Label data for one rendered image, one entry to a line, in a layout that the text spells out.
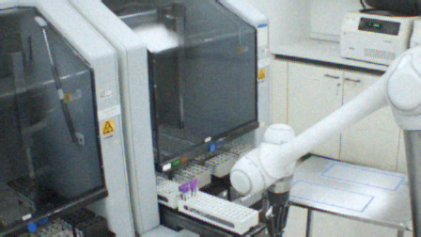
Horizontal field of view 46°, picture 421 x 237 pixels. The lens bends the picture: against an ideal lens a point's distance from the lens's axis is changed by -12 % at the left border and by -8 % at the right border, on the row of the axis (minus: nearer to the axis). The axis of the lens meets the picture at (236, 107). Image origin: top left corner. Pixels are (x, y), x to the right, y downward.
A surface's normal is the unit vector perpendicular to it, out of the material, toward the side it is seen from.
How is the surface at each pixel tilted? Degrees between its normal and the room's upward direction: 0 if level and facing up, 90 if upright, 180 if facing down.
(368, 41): 90
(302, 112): 90
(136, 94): 90
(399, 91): 84
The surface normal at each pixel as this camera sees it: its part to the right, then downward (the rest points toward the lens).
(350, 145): -0.61, 0.25
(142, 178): 0.79, 0.17
